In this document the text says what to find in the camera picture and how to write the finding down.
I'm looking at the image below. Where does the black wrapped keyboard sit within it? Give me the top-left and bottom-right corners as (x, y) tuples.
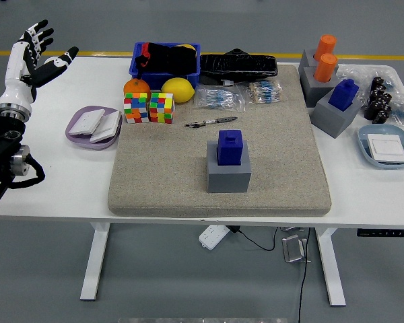
(199, 48), (279, 81)

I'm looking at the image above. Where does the black table control panel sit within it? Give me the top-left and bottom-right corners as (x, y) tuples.
(356, 227), (404, 238)

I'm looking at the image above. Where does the orange cylinder seal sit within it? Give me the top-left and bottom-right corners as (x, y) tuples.
(313, 52), (338, 83)
(313, 34), (337, 63)

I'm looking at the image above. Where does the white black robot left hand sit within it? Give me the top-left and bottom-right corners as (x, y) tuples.
(0, 19), (80, 109)

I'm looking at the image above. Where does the colourful puzzle cube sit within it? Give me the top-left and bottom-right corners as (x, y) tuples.
(123, 92), (149, 124)
(148, 92), (174, 124)

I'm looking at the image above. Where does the white table leg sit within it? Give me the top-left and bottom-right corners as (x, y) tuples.
(79, 221), (110, 301)
(315, 227), (347, 307)

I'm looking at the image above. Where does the blue square seal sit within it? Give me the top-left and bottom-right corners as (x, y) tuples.
(327, 78), (360, 111)
(216, 129), (244, 166)

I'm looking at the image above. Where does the blue plastic bin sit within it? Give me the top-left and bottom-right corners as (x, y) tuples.
(128, 42), (201, 87)

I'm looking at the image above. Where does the white power strip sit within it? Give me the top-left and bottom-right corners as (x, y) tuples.
(198, 224), (230, 250)

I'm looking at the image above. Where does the black power cable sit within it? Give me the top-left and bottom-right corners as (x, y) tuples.
(229, 225), (312, 323)

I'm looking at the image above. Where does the clear plastic bag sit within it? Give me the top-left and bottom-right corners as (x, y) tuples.
(336, 63), (404, 89)

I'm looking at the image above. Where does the bag of beige resistors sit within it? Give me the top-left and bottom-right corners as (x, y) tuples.
(237, 80), (285, 105)

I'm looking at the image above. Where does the light blue plate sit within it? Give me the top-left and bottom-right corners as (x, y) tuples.
(356, 124), (404, 170)

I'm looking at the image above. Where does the grey square seal holder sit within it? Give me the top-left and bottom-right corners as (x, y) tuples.
(206, 140), (250, 194)
(310, 87), (362, 139)

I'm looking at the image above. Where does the yellow lemon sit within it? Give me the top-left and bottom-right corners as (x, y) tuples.
(161, 77), (195, 104)

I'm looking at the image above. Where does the grey round-hole seal holder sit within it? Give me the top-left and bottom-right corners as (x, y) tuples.
(298, 48), (339, 73)
(299, 65), (339, 108)

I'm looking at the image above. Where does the bag of blue resistors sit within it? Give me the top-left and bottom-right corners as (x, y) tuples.
(193, 83), (246, 112)

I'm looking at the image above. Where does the silver metal pedal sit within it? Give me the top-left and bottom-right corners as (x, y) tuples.
(281, 234), (312, 264)

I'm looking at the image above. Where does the white switch panel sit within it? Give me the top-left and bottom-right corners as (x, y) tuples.
(366, 133), (404, 165)
(89, 111), (123, 145)
(68, 108), (106, 137)

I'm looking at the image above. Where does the grey-brown mat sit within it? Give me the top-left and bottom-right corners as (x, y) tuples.
(107, 64), (333, 218)

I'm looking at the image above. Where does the black cloth with red trim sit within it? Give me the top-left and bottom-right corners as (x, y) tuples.
(134, 42), (198, 75)

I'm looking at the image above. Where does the purple plate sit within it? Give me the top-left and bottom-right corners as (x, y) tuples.
(65, 105), (124, 151)

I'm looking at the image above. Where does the orange fruit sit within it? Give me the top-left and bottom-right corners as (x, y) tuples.
(123, 78), (152, 100)

